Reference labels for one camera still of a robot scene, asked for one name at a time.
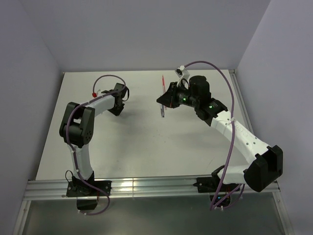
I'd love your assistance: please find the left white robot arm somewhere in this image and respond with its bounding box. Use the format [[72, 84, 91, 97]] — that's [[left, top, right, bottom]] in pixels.
[[59, 83, 130, 195]]

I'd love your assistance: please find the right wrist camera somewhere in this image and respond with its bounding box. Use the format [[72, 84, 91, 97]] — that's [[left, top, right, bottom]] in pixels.
[[175, 65, 190, 87]]

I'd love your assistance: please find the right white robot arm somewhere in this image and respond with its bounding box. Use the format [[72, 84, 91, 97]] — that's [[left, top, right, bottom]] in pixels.
[[156, 75, 283, 192]]

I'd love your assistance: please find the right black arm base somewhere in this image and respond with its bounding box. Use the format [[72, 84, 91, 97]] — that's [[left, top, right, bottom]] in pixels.
[[193, 168, 240, 209]]

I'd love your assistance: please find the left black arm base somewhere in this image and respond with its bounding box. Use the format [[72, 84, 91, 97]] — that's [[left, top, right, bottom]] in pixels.
[[66, 173, 112, 215]]

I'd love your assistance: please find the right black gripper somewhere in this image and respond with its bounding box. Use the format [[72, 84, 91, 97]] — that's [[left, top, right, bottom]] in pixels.
[[156, 81, 199, 108]]

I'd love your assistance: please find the red highlighter pen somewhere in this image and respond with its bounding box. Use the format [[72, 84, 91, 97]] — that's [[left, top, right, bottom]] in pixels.
[[160, 74, 166, 118]]

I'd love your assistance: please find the aluminium mounting rail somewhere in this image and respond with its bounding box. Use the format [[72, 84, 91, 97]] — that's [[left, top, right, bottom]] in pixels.
[[23, 171, 281, 204]]

